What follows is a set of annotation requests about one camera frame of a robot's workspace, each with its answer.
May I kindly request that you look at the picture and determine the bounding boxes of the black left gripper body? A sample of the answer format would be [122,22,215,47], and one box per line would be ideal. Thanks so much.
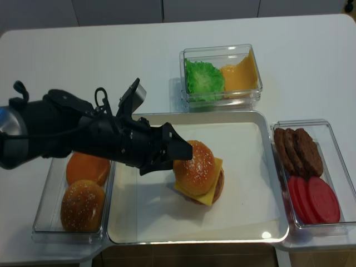
[71,115,163,169]

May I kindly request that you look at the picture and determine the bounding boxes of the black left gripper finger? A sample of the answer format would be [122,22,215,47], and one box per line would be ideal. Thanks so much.
[140,151,173,176]
[162,123,193,161]

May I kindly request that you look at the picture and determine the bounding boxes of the sesame bun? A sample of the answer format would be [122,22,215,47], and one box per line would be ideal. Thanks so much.
[173,140,216,196]
[61,180,105,233]

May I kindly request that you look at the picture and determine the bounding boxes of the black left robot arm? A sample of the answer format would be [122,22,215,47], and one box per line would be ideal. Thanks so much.
[1,80,192,175]

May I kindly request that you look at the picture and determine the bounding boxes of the green lettuce leaf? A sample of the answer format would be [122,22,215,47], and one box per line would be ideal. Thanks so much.
[185,59,225,102]

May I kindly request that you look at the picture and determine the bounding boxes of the clear lettuce cheese container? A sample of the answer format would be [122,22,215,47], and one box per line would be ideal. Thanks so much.
[180,44,263,109]

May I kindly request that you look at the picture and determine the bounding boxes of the plain bottom bun in container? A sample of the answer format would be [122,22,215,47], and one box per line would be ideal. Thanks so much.
[66,152,110,186]

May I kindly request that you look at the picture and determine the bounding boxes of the bottom bun on tray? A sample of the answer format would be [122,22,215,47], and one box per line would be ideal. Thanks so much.
[183,169,224,206]

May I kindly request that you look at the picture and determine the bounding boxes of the meat patty on tray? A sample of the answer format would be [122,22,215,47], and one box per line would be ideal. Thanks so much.
[209,169,225,203]

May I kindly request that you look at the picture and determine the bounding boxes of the yellow cheese slice on burger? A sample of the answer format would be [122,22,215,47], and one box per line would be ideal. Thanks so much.
[174,158,223,201]

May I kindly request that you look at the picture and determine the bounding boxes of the white metal tray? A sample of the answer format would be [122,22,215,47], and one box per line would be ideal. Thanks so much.
[107,111,289,244]

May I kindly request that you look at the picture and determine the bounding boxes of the clear bun container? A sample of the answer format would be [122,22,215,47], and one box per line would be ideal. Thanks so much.
[32,153,116,244]

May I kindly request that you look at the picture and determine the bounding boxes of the white paper sheet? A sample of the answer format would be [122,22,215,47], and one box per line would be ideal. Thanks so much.
[137,122,279,239]

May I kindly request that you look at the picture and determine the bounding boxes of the yellow cheese slices in container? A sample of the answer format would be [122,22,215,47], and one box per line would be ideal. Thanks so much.
[220,49,258,99]

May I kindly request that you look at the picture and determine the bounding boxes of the brown patty left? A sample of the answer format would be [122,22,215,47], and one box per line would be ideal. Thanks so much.
[274,128,296,175]

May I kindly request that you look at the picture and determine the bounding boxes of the brown patty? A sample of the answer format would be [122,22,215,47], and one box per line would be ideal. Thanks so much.
[293,128,324,177]
[274,128,296,175]
[284,128,307,177]

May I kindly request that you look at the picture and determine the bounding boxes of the brown patty middle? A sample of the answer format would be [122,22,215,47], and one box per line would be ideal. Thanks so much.
[284,128,307,177]

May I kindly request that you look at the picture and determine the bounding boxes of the red tomato slice left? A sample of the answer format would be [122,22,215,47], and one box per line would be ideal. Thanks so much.
[288,176,308,224]

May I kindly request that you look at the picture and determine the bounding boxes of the red tomato slice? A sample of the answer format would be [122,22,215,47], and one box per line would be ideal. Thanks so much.
[288,176,308,224]
[294,176,320,224]
[306,177,340,224]

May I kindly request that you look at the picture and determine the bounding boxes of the brown patty right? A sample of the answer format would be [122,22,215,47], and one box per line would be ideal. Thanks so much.
[293,128,324,177]

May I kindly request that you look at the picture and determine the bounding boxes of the red tomato slice middle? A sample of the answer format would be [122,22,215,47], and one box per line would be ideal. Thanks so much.
[294,176,320,224]

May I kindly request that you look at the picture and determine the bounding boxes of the clear patty tomato container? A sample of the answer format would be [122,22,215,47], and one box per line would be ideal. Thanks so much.
[270,120,355,236]

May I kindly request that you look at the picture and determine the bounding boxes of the red tomato slice right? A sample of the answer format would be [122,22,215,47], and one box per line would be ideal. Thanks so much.
[306,177,340,224]

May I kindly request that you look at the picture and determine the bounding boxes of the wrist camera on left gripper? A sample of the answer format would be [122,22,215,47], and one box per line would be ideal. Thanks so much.
[116,78,147,117]

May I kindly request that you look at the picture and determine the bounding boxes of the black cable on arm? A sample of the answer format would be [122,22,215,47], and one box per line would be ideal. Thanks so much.
[0,87,117,140]

